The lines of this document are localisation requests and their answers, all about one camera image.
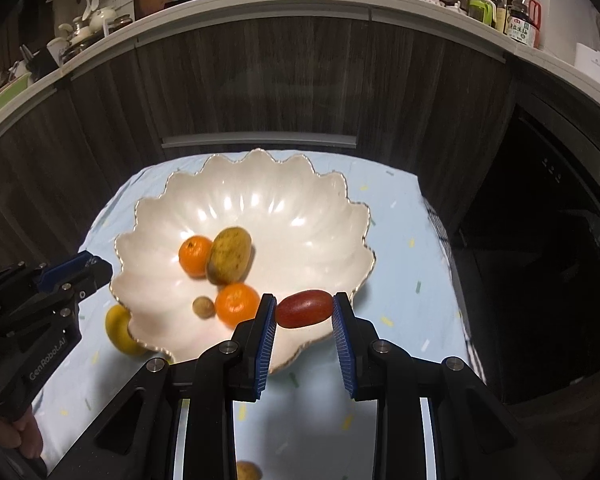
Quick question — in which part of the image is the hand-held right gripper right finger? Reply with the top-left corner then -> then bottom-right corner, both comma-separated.
331,291 -> 563,480

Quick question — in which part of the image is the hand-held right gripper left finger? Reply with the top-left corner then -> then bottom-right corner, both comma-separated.
60,292 -> 278,480

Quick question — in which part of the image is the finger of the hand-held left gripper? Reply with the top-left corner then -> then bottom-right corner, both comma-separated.
0,261 -> 48,306
30,252 -> 114,311

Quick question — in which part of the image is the orange tangerine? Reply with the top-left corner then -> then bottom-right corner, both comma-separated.
178,235 -> 215,278
215,283 -> 262,328

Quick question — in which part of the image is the red cherry tomato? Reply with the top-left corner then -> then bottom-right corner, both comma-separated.
275,289 -> 335,329

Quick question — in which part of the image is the yellow mango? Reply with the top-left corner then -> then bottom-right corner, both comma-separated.
206,226 -> 254,286

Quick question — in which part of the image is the white scalloped ceramic bowl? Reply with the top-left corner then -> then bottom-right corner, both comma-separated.
109,148 -> 377,375

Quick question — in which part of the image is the person's left hand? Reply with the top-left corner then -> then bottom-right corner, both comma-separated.
0,407 -> 45,466

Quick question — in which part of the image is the light blue patterned cloth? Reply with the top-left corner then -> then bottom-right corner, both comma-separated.
30,150 -> 486,480

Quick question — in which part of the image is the green bowl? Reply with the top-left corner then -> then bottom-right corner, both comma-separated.
0,72 -> 33,121

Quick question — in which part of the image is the black built-in dishwasher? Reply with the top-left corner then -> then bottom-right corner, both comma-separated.
452,102 -> 600,406

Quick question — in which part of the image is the white teapot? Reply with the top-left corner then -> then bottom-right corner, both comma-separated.
87,7 -> 118,32

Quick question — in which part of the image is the green oil bottle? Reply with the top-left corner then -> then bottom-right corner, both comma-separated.
466,0 -> 496,28

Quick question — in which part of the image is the dark soy sauce bottle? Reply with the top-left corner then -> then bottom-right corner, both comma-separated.
504,0 -> 543,48

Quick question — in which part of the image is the white cardboard box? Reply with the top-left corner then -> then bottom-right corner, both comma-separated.
574,42 -> 600,86

